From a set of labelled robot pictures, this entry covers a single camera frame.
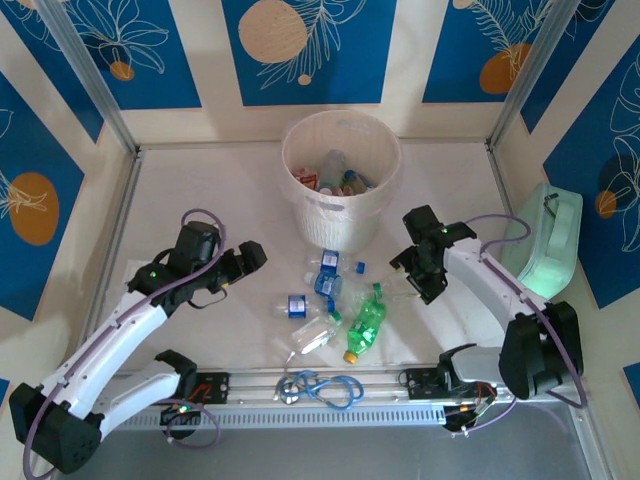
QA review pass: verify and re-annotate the crushed clear bottle green cap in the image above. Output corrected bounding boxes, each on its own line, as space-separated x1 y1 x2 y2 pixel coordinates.
344 277 426 307

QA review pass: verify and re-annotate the clear bottle blue label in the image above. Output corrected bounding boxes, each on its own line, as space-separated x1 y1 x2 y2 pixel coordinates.
305 272 351 300
305 248 367 275
271 293 337 321

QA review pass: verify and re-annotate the green plastic bottle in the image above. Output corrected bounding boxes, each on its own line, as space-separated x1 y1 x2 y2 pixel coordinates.
342 298 389 365

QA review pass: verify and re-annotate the white plastic bin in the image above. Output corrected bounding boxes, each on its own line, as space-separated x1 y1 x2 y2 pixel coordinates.
280 109 403 254

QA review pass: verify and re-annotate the small black connector board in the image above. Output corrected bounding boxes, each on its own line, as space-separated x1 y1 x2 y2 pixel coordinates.
159 403 204 441
442 403 496 435

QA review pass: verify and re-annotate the mint green case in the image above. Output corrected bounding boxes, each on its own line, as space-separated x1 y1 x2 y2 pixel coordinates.
501 182 585 301

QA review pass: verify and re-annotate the blue stethoscope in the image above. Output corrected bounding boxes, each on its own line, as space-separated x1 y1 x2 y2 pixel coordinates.
273 349 365 413

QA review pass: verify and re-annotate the grey metal panel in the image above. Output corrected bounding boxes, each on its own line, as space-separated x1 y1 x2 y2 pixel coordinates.
47 399 606 480

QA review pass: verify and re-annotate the aluminium side rail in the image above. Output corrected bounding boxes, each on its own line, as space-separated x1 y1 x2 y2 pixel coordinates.
74 148 146 371
485 142 559 361

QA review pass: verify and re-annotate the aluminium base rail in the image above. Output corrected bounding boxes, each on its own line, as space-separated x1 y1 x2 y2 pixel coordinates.
42 360 594 414

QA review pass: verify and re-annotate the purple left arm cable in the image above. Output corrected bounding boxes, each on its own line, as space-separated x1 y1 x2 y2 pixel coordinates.
22 208 231 479

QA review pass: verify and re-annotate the grey slotted cable duct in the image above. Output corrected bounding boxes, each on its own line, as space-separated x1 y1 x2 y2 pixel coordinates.
112 405 447 432

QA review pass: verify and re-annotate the aluminium frame post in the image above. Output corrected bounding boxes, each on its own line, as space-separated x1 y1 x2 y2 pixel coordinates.
487 0 584 151
35 0 140 157

